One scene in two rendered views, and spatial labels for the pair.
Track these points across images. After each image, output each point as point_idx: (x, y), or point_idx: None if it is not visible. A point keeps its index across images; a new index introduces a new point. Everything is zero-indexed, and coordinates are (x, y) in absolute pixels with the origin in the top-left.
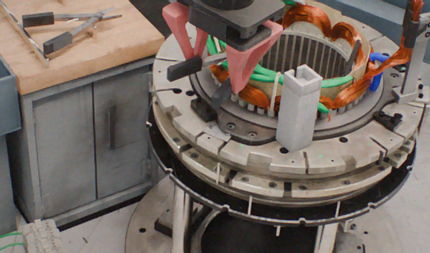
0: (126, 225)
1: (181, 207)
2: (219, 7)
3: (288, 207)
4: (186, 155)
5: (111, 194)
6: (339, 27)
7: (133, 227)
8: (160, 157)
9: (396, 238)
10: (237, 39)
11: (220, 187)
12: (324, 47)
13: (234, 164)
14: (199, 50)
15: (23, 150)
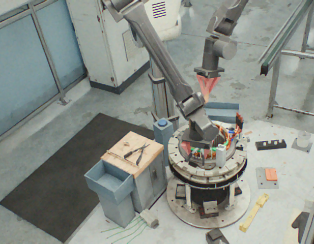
0: (165, 201)
1: (189, 191)
2: (199, 140)
3: (224, 181)
4: (193, 178)
5: (157, 193)
6: None
7: (169, 201)
8: (182, 181)
9: None
10: (206, 146)
11: (204, 183)
12: None
13: (207, 176)
14: (190, 150)
15: (134, 192)
